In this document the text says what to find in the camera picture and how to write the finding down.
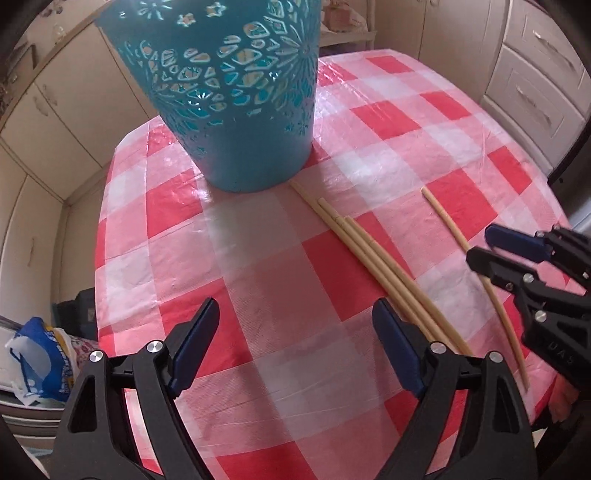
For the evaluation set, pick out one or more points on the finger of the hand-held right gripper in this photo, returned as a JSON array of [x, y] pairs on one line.
[[540, 323], [512, 240]]

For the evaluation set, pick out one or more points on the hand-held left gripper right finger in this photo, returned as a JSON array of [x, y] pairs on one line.
[[399, 344]]

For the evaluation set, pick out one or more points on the teal perforated plastic basket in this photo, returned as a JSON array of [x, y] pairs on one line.
[[249, 152]]

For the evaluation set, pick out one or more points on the red checked plastic tablecloth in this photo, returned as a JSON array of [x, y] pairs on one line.
[[277, 277]]

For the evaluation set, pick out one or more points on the cream cabinet with drawers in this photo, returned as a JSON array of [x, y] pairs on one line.
[[531, 78]]

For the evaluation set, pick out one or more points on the blue and white plastic bag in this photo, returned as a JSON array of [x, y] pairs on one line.
[[39, 360]]

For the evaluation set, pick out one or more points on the bundle of wooden chopsticks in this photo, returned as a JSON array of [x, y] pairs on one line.
[[302, 193]]

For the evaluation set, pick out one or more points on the person's right hand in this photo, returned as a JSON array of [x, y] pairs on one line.
[[564, 397]]

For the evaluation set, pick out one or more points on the cream door cabinets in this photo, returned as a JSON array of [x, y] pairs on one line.
[[60, 138]]

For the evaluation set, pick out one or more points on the long bamboo chopstick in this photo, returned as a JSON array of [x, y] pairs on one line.
[[378, 250], [330, 211], [443, 214]]

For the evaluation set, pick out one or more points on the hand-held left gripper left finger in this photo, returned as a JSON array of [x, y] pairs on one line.
[[194, 344]]

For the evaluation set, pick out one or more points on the floral bag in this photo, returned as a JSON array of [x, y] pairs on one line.
[[85, 353]]

